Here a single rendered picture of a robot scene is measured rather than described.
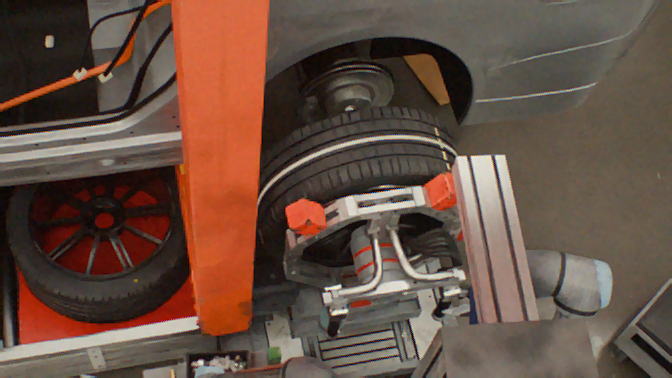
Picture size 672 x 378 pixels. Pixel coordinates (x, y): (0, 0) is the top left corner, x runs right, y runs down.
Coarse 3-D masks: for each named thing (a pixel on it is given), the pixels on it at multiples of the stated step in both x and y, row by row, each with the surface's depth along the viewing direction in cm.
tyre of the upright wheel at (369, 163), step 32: (320, 128) 268; (352, 128) 266; (384, 128) 267; (416, 128) 272; (448, 128) 290; (288, 160) 270; (320, 160) 265; (352, 160) 261; (384, 160) 261; (416, 160) 265; (448, 160) 275; (288, 192) 268; (320, 192) 261; (288, 224) 274
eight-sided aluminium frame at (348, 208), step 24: (384, 192) 263; (408, 192) 264; (360, 216) 260; (384, 216) 264; (432, 216) 271; (456, 216) 276; (288, 240) 271; (312, 240) 268; (288, 264) 279; (312, 264) 297
